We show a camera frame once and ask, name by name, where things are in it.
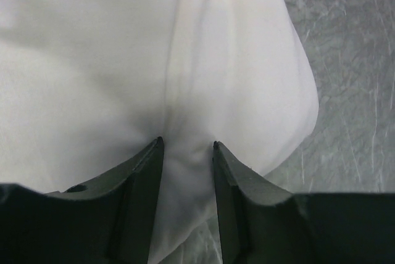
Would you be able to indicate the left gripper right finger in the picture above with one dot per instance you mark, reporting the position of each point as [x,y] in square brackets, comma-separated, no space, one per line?
[260,222]

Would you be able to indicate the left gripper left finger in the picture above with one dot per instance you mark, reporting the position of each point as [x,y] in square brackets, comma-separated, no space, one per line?
[107,219]

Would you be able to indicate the cream white t-shirt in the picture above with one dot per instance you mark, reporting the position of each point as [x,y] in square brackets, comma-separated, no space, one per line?
[86,84]

